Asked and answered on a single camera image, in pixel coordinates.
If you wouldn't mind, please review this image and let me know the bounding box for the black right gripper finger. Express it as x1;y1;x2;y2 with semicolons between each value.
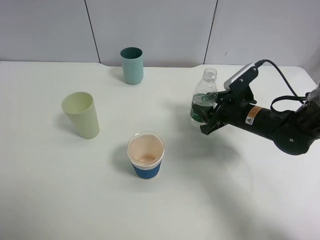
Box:
199;102;227;136
207;91;229;105

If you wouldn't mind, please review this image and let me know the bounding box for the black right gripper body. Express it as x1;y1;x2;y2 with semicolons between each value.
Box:
219;87;257;129

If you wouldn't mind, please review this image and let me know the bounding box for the clear bottle green label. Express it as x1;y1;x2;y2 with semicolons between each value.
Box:
189;67;219;128

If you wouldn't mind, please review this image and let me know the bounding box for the pale green plastic cup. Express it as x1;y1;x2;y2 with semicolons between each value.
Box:
61;91;100;139

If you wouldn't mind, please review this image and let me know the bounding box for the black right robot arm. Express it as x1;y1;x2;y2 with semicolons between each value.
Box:
192;86;320;156

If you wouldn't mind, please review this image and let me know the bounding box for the blue sleeved paper cup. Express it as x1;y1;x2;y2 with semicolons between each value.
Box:
127;131;165;179

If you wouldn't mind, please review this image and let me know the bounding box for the teal plastic cup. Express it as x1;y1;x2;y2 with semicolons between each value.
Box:
120;47;144;85

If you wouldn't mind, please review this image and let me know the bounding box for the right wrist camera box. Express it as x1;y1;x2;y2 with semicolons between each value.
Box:
223;63;258;95

